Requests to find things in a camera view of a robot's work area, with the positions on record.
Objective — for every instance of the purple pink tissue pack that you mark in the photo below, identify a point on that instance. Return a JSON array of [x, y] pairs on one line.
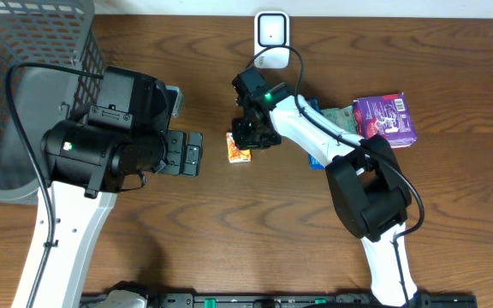
[[388, 116]]

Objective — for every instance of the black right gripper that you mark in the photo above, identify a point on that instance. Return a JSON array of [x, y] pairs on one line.
[[248, 133]]

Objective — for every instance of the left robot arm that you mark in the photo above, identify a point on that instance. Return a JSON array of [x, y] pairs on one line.
[[81, 166]]

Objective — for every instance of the grey plastic mesh basket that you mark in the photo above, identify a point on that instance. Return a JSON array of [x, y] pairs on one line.
[[50, 61]]

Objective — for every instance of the orange tissue pack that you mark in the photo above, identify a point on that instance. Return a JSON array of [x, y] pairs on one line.
[[235, 155]]

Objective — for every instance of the mint green tissue pack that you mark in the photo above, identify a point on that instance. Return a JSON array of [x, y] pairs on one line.
[[343, 118]]

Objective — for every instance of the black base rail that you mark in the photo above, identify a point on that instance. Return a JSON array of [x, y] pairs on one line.
[[129, 294]]

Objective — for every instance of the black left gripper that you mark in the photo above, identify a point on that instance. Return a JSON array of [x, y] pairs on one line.
[[175, 152]]

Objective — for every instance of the blue Oreo cookie pack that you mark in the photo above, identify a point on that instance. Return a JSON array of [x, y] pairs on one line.
[[314, 163]]

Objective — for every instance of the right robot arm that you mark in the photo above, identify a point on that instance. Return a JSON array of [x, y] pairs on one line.
[[369, 192]]

